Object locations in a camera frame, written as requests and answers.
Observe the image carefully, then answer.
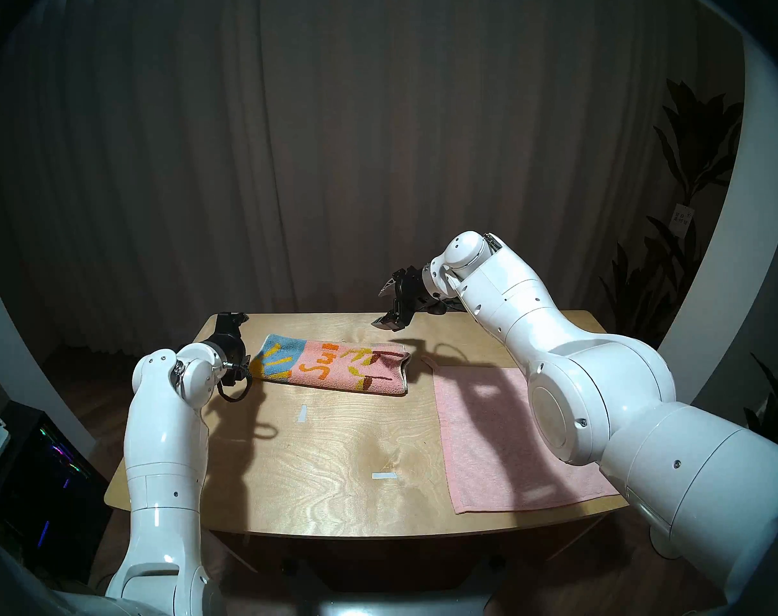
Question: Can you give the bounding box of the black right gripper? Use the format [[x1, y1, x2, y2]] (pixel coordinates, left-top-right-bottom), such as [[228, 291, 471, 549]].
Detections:
[[371, 266, 465, 332]]

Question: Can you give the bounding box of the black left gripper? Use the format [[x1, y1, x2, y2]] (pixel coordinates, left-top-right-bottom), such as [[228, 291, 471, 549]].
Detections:
[[203, 312, 255, 384]]

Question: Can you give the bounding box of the sunflower print terry towel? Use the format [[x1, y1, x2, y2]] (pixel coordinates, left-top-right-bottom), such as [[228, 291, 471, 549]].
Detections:
[[249, 334, 412, 397]]

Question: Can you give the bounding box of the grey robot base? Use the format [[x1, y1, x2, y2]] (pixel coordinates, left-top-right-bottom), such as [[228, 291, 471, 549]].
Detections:
[[286, 557, 512, 616]]

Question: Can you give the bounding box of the plain pink terry towel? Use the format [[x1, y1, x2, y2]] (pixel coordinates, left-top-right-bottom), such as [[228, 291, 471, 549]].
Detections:
[[421, 355, 621, 515]]

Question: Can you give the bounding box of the grey pleated curtain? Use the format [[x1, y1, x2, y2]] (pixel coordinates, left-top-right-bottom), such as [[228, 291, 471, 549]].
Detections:
[[0, 0, 749, 365]]

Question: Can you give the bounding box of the black computer tower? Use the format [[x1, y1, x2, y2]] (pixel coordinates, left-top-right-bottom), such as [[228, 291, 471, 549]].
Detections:
[[0, 403, 114, 583]]

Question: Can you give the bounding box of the tall dark leafy plant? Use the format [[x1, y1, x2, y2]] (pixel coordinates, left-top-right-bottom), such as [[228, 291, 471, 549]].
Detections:
[[598, 79, 746, 365]]

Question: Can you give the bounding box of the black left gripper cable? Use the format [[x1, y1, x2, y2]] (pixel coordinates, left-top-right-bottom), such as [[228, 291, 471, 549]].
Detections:
[[216, 364, 254, 404]]

